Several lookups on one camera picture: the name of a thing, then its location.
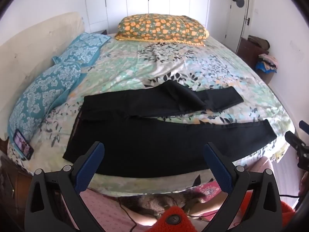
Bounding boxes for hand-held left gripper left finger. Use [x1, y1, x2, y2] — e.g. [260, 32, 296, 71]
[24, 141, 105, 232]

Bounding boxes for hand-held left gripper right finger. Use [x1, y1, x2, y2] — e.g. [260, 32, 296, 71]
[203, 142, 283, 232]

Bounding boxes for black pants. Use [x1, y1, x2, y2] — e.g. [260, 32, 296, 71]
[63, 79, 277, 179]

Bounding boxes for red patterned rug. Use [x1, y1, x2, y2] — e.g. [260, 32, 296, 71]
[188, 181, 225, 199]

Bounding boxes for person's pink dotted trousers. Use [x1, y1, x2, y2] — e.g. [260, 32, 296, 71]
[81, 189, 155, 232]

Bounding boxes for pile of colourful clothes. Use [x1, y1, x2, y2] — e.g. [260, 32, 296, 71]
[255, 53, 279, 74]

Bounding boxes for grey brown furry cloth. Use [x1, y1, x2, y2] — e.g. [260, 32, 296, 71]
[119, 190, 206, 221]

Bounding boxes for black smartphone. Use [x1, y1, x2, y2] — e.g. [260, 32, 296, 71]
[13, 129, 34, 160]

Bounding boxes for person's orange knit sweater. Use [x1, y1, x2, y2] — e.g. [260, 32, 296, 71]
[148, 188, 298, 232]

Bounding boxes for blue patterned pillow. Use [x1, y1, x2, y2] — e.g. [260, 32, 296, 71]
[7, 61, 82, 148]
[52, 32, 112, 66]

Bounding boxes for brown wooden cabinet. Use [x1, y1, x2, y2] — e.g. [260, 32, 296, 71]
[235, 37, 276, 84]

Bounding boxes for olive green bag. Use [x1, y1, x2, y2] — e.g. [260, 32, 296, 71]
[247, 35, 270, 50]

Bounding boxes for floral bedsheet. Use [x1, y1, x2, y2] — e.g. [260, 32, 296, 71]
[7, 35, 296, 197]

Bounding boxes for white door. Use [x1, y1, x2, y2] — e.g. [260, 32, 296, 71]
[224, 0, 255, 47]

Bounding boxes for beige headboard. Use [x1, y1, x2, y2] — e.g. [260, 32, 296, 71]
[0, 12, 85, 141]

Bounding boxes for orange floral pillow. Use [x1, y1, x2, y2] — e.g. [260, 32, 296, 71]
[115, 14, 209, 46]

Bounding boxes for white wardrobe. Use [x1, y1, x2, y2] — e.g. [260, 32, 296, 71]
[83, 0, 211, 34]

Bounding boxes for black cable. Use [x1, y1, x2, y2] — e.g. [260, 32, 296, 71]
[119, 195, 138, 232]

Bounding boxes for brown wooden bed frame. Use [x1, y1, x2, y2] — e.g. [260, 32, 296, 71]
[0, 139, 33, 225]

